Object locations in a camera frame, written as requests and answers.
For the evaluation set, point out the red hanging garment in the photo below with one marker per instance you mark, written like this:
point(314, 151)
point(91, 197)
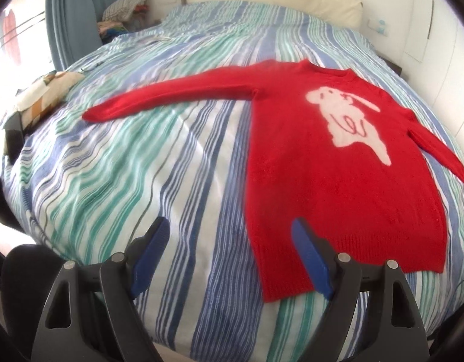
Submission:
point(11, 34)

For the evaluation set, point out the black box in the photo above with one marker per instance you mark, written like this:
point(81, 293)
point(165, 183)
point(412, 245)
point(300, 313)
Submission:
point(14, 137)

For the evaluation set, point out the pile of mixed clothes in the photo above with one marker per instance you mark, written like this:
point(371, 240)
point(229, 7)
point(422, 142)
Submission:
point(120, 11)

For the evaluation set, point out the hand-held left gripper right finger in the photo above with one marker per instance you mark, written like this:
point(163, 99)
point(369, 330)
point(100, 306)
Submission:
point(311, 258)

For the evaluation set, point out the patchwork patterned cushion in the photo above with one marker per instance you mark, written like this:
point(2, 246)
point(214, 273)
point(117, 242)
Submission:
point(43, 94)

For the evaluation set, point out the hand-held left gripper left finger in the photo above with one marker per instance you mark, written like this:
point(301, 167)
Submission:
point(151, 256)

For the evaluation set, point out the dark wooden nightstand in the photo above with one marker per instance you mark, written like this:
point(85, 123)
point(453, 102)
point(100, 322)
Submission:
point(392, 66)

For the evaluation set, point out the red sweater with white figure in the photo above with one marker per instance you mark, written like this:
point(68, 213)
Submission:
point(292, 158)

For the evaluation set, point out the striped blue green bed cover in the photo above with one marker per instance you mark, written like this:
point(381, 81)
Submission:
point(141, 158)

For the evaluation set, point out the blue curtain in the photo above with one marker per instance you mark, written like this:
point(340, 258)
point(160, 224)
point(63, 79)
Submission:
point(70, 7)

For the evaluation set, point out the white wall socket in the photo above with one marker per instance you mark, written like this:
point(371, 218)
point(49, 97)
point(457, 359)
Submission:
point(378, 26)

